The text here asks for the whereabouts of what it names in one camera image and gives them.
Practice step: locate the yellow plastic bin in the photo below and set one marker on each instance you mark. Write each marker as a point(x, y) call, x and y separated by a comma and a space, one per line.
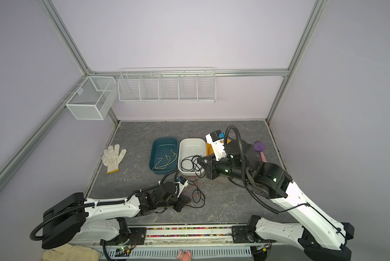
point(209, 148)

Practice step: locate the white plastic bin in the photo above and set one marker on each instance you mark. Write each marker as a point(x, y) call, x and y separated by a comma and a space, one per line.
point(189, 151)

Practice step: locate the small white mesh basket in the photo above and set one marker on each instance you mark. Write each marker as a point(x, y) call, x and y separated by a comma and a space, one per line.
point(93, 98)

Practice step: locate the dark teal plastic bin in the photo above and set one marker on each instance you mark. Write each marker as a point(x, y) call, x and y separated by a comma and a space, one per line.
point(164, 156)

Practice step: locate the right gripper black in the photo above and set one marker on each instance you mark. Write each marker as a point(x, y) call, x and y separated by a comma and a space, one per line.
point(212, 168)

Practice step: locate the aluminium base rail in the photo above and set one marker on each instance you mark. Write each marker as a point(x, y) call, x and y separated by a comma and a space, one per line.
point(188, 233)

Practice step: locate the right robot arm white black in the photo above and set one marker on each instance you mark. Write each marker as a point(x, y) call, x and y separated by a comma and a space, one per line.
point(275, 190)

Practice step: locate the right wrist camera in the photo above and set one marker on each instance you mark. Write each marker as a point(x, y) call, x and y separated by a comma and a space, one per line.
point(213, 138)

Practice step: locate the pink object at front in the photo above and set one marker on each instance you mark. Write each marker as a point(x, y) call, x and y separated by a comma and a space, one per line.
point(184, 255)

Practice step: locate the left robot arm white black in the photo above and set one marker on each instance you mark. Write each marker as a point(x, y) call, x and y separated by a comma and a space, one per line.
point(79, 219)

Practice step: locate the beige glove at front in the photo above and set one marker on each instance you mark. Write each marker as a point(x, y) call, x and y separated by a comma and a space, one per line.
point(70, 252)

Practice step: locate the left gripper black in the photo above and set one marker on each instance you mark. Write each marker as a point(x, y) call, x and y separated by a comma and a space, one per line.
point(182, 202)

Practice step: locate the long white wire basket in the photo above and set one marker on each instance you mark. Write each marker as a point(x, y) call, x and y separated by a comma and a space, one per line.
point(167, 84)

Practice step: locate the purple pink toy trowel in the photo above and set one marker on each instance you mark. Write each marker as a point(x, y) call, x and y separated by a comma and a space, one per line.
point(260, 147)

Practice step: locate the white work glove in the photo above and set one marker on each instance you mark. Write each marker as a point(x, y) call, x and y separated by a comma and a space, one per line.
point(112, 157)

